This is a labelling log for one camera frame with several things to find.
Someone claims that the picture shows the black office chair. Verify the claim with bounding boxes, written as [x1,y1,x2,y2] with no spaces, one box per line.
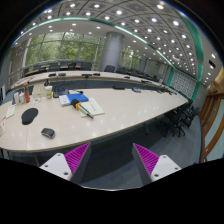
[156,107,191,138]

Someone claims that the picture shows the black computer mouse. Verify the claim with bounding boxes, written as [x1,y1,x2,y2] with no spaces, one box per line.
[41,128,55,139]

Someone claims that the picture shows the white papers at left edge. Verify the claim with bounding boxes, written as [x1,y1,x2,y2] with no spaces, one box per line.
[6,105,16,119]

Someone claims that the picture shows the white paper booklet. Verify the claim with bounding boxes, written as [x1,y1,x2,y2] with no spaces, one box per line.
[81,98,104,116]

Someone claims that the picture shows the red bottle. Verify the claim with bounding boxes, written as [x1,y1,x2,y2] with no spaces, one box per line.
[23,83,30,103]

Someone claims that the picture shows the black oval mouse pad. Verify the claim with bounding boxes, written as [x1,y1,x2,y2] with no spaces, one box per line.
[21,108,38,125]

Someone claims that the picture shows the blue folder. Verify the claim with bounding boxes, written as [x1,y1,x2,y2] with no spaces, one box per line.
[67,93,88,102]

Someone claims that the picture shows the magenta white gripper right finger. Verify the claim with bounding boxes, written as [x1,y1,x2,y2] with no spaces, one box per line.
[132,143,180,185]

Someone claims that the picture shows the black tablet device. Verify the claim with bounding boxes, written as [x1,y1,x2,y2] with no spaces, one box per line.
[53,88,69,98]

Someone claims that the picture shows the wooden door frame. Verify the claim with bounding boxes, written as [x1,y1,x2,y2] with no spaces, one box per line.
[199,68,224,162]

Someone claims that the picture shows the white paper cup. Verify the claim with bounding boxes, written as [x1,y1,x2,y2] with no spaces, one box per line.
[45,86,53,99]

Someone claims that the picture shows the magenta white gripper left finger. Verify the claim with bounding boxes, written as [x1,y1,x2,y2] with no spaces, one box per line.
[41,143,92,184]

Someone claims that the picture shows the grey round pillar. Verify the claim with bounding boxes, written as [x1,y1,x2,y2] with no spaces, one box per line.
[99,32,125,71]

